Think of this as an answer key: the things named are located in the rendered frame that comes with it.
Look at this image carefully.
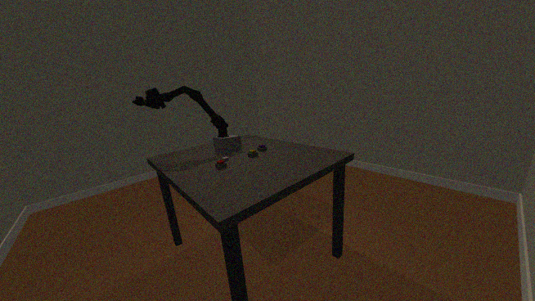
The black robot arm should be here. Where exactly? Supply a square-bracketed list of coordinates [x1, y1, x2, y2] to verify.
[145, 86, 229, 137]

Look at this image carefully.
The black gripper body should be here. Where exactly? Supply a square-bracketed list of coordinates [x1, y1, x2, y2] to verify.
[140, 97, 160, 109]

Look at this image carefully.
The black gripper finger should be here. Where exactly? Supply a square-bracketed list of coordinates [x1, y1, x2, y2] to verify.
[142, 99, 155, 109]
[132, 97, 141, 106]

